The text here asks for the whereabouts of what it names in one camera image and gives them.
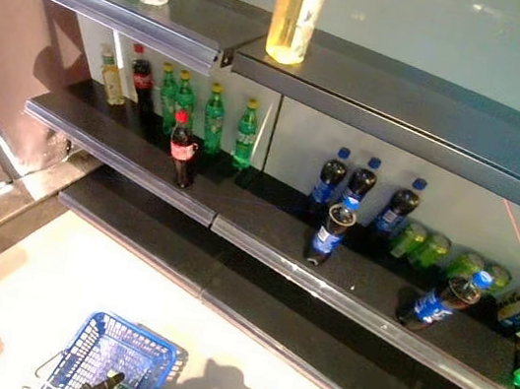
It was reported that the black top shelf board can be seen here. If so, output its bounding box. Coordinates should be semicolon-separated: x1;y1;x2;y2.
0;0;520;224

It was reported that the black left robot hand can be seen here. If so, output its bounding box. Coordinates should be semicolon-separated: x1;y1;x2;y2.
72;363;126;389

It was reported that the black shelf board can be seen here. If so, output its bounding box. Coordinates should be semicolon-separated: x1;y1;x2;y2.
0;0;520;224
0;68;520;389

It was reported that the large yellow juice bottle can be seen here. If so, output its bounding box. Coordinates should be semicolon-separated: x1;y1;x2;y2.
262;0;329;70

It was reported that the green soda can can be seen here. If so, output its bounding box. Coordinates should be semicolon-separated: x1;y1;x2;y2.
443;248;488;288
407;228;455;273
481;261;514;299
387;219;430;263

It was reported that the black shelf base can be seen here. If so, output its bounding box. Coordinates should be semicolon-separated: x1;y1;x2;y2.
26;161;520;389

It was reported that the blue plastic shopping basket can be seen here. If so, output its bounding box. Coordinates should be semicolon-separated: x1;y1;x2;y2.
21;300;194;389

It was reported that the dark cola bottle red label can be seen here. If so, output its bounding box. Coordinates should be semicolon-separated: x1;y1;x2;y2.
119;42;166;133
162;108;207;191

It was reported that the black middle shelf board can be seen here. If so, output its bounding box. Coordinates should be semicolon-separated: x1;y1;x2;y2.
0;68;520;389

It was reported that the brown steel-clad pillar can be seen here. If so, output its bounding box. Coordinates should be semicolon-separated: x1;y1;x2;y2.
0;0;129;276

